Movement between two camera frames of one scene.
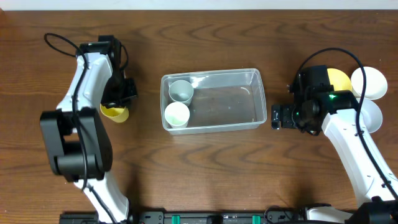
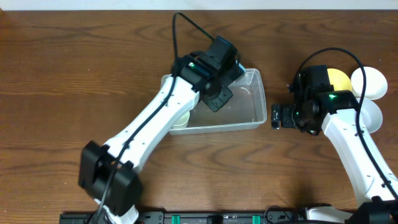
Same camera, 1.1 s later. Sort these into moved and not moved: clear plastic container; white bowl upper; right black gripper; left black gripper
Moved: left black gripper
Not moved: clear plastic container; white bowl upper; right black gripper
